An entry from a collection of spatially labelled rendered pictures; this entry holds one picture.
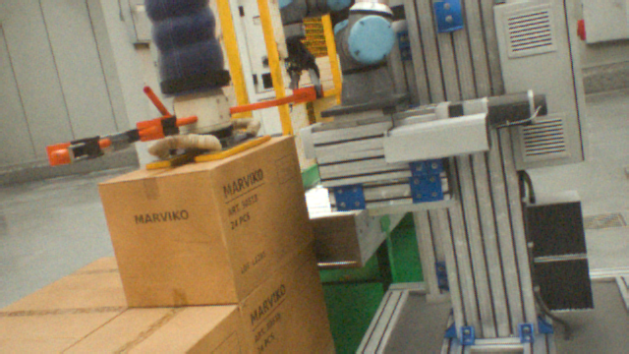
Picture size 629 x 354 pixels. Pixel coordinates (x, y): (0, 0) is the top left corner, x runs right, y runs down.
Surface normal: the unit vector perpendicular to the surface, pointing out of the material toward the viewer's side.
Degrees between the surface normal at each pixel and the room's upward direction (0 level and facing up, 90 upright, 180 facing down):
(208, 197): 90
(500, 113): 90
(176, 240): 90
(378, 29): 97
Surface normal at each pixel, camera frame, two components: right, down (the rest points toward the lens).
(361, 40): 0.15, 0.26
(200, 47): 0.44, -0.22
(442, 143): -0.29, 0.22
